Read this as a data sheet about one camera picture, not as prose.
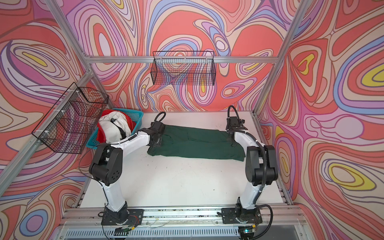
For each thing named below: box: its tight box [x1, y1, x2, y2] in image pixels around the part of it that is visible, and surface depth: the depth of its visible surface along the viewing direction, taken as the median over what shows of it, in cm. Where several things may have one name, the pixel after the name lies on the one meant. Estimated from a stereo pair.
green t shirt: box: [147, 125, 246, 162], surface depth 101 cm
